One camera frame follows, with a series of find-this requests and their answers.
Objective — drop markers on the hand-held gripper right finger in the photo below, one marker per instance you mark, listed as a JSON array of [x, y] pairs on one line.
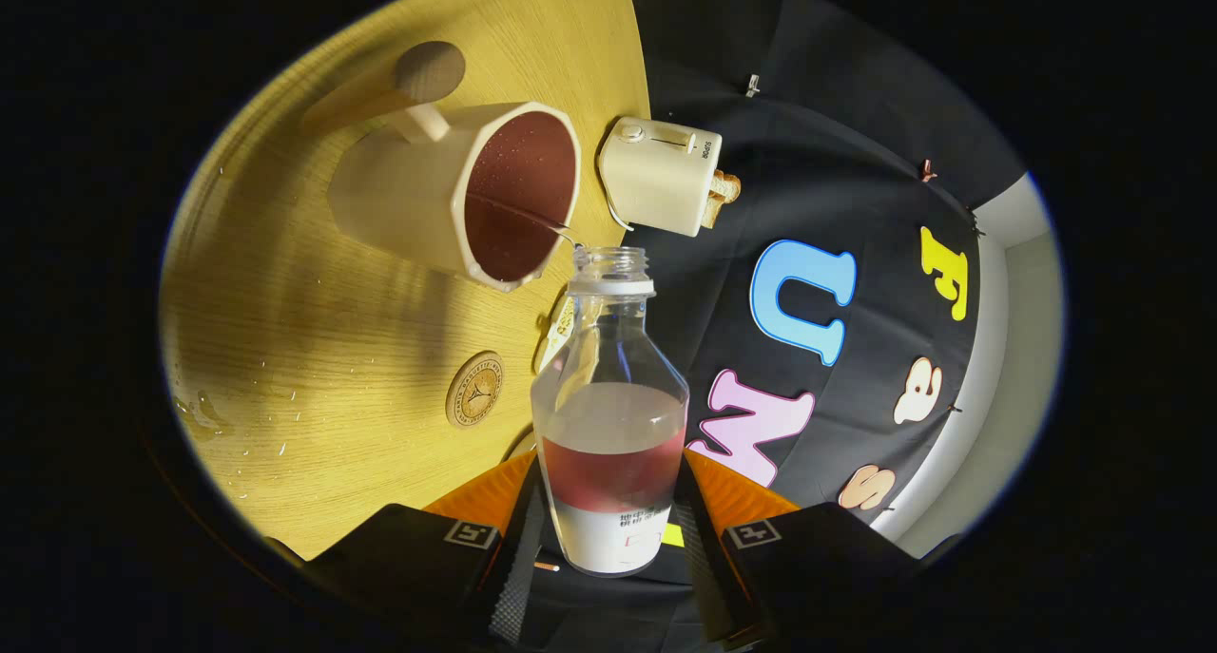
[[708, 582]]

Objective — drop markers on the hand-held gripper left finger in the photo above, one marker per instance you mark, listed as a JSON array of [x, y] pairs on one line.
[[518, 586]]

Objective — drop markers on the clear juice bottle red label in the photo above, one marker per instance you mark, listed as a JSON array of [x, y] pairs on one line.
[[608, 425]]

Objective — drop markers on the round wooden coaster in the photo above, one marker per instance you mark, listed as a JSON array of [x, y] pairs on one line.
[[473, 390]]

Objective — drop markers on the white divided snack tray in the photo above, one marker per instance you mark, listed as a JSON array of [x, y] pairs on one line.
[[557, 328]]

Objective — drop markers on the wooden table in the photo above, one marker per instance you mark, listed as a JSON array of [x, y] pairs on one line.
[[361, 349]]

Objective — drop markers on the toast slice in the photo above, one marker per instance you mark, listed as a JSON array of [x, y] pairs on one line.
[[713, 213], [729, 185]]

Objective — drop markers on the cream toaster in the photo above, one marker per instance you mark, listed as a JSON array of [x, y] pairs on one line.
[[661, 178]]

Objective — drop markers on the black backdrop cloth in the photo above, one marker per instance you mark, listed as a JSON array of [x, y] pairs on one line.
[[808, 130]]

